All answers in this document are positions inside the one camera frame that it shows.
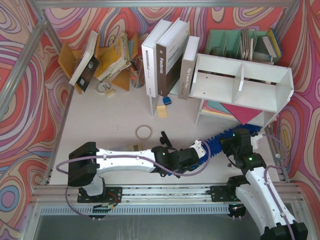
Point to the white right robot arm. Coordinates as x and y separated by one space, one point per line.
255 189

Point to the white wooden bookshelf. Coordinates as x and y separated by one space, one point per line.
243 83

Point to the teal desk organizer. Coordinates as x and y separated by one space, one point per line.
245 44

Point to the blue microfiber duster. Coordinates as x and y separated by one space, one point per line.
213 145

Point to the white Mademoiselle book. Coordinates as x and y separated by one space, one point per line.
149 56

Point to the brown Fredonia book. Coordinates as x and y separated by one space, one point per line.
169 53

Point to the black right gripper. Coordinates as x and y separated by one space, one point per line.
227 146

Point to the taupe Lonely Ones book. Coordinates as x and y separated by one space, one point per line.
188 64

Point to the yellow worn books stack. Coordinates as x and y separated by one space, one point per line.
114 59

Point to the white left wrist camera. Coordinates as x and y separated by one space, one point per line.
200 150

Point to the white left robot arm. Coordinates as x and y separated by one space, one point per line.
88 163

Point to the blue yellow folders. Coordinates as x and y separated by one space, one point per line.
270 33

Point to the clear pencil cup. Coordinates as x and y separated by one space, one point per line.
137 74

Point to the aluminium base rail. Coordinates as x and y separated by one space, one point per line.
136 200

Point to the small wooden block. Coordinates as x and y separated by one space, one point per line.
161 111

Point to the white book black cover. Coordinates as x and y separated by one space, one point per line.
86 63

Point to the teal paper sheets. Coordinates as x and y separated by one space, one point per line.
216 108

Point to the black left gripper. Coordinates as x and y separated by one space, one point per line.
194 155

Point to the blue black small eraser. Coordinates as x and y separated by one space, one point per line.
167 100

